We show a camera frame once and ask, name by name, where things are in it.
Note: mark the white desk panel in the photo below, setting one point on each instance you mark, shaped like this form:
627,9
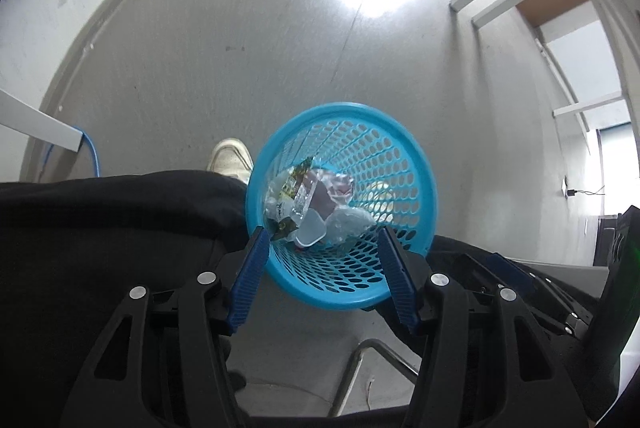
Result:
35,120

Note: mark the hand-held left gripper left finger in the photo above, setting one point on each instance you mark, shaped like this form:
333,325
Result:
247,278

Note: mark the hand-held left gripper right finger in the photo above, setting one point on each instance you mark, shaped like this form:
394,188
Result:
400,283

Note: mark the black wall charger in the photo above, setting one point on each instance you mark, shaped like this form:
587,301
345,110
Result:
571,193

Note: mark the metal chair frame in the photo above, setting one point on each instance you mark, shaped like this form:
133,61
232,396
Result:
350,368

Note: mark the green yellow snack wrapper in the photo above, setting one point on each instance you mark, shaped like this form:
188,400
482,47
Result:
287,188

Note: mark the person's black pants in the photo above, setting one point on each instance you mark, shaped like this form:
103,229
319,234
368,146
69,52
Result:
100,233

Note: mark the small white plastic cup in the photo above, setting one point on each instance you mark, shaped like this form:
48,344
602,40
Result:
311,230

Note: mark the clear plastic packaging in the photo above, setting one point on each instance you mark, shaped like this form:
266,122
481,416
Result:
325,190

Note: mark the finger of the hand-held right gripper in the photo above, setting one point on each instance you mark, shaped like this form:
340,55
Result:
510,272

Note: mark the blue plastic waste basket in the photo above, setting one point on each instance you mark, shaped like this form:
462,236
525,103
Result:
385,147

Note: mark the person's white shoe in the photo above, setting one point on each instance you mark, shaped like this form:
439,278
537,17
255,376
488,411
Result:
230,157

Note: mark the crumpled clear plastic bag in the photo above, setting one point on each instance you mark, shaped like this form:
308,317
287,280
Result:
350,223

